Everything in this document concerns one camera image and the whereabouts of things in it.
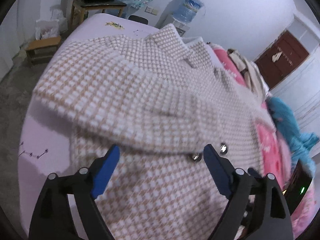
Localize beige white houndstooth coat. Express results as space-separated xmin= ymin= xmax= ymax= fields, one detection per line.
xmin=34 ymin=25 xmax=276 ymax=239

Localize beige and white clothes pile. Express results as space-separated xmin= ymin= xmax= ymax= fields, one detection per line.
xmin=227 ymin=49 xmax=269 ymax=102

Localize pink floral fleece blanket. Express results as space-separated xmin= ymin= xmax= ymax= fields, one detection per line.
xmin=208 ymin=43 xmax=318 ymax=239

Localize teal fleece garment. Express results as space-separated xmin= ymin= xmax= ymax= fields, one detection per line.
xmin=266 ymin=96 xmax=319 ymax=177

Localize lilac printed bed sheet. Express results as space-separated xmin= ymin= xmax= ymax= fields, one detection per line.
xmin=18 ymin=14 xmax=158 ymax=232

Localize dark red wooden door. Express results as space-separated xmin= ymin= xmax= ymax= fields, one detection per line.
xmin=255 ymin=31 xmax=309 ymax=89

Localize small wooden stool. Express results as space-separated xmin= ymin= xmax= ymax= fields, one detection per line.
xmin=25 ymin=36 xmax=61 ymax=65

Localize white plastic bags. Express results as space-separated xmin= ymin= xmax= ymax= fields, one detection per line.
xmin=35 ymin=8 xmax=68 ymax=40

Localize white water dispenser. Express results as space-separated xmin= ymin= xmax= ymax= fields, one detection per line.
xmin=162 ymin=14 xmax=190 ymax=37

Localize white curtain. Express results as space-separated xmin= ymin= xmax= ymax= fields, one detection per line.
xmin=1 ymin=0 xmax=41 ymax=79

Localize wooden armchair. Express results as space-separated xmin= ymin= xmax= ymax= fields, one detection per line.
xmin=69 ymin=0 xmax=127 ymax=29

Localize black waste bin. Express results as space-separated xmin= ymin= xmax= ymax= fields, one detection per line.
xmin=128 ymin=15 xmax=149 ymax=25

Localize wall power socket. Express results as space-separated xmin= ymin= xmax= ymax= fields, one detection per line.
xmin=145 ymin=6 xmax=158 ymax=16

